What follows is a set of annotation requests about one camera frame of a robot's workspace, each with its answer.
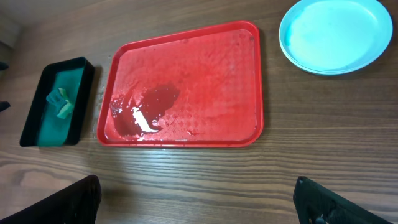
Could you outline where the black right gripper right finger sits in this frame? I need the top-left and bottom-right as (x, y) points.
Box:
(293, 176), (391, 224)

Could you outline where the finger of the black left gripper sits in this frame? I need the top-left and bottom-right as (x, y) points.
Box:
(0, 101), (11, 112)
(0, 62), (9, 70)

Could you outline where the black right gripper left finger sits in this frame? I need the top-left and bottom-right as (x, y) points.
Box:
(1, 175), (101, 224)

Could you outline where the green yellow sponge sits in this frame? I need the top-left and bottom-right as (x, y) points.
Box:
(46, 88), (75, 119)

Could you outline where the black water tray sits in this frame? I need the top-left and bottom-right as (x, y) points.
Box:
(19, 57), (95, 147)

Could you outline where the white plate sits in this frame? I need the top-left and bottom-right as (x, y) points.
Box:
(280, 42), (313, 73)

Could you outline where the light blue plate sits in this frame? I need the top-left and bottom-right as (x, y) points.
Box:
(280, 45), (385, 76)
(279, 0), (394, 74)

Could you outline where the red plastic tray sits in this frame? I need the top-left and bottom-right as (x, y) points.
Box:
(96, 21), (264, 147)

